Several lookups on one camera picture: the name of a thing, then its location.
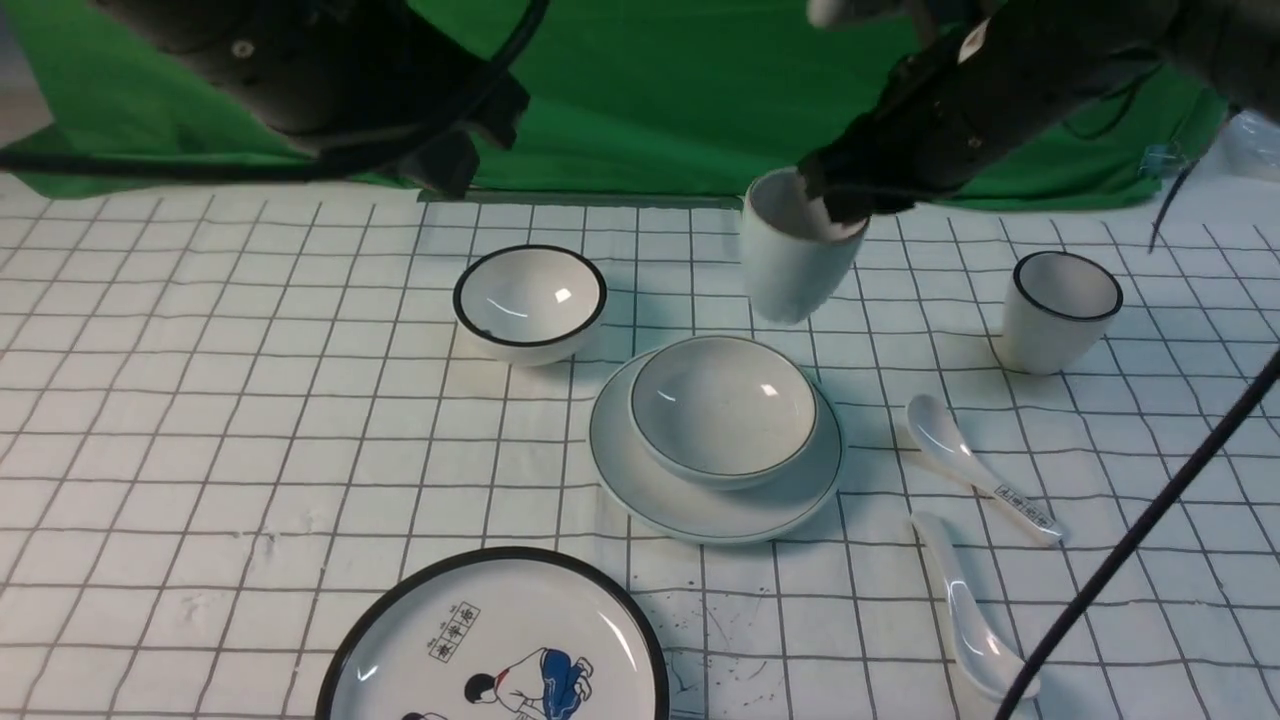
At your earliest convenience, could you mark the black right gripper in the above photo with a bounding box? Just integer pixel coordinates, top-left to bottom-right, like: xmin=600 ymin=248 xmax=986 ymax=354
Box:
xmin=797 ymin=20 xmax=1156 ymax=225

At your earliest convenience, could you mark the pale green cup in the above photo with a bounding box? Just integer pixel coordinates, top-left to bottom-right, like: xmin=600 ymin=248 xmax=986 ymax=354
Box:
xmin=739 ymin=167 xmax=869 ymax=325

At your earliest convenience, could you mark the pale green shallow bowl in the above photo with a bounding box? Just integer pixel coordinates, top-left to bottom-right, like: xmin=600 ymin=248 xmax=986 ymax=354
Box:
xmin=626 ymin=334 xmax=819 ymax=491

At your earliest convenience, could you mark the plain white ceramic spoon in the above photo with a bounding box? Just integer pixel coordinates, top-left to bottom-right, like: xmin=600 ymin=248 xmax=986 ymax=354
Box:
xmin=910 ymin=511 xmax=1025 ymax=702

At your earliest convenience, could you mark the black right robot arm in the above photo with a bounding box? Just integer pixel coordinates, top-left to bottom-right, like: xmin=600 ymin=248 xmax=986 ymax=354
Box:
xmin=797 ymin=1 xmax=1279 ymax=225

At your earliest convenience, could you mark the metal clip on backdrop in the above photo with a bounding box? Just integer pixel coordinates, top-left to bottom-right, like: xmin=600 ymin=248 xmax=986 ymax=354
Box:
xmin=1139 ymin=143 xmax=1188 ymax=178

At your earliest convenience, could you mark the white cup black rim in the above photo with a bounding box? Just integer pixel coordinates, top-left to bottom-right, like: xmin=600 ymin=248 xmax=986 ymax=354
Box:
xmin=997 ymin=250 xmax=1125 ymax=375

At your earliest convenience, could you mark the clear plastic wrap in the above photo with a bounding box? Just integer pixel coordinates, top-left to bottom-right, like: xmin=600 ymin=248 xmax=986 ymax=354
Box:
xmin=1222 ymin=111 xmax=1279 ymax=183

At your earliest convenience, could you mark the white spoon with lettering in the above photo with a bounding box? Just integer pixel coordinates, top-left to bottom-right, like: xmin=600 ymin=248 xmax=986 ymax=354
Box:
xmin=905 ymin=395 xmax=1065 ymax=546

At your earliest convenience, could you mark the green backdrop cloth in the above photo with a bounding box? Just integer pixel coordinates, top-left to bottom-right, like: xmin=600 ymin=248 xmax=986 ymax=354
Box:
xmin=3 ymin=1 xmax=1226 ymax=211

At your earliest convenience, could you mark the pale green plate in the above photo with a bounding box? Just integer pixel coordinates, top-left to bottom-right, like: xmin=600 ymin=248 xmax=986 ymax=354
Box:
xmin=588 ymin=354 xmax=845 ymax=544

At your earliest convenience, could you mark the white bowl black rim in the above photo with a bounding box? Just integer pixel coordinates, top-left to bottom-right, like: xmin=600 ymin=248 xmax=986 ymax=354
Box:
xmin=452 ymin=243 xmax=609 ymax=366

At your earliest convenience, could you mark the black-rimmed illustrated plate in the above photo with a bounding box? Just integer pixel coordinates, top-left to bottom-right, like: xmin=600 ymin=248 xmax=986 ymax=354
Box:
xmin=314 ymin=547 xmax=671 ymax=719

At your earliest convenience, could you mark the white black-grid tablecloth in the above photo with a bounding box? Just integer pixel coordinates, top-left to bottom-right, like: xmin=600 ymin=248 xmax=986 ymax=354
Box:
xmin=1 ymin=178 xmax=1277 ymax=719

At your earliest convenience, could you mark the black robot cable right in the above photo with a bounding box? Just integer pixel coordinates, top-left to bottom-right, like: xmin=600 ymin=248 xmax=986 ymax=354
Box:
xmin=992 ymin=160 xmax=1280 ymax=720

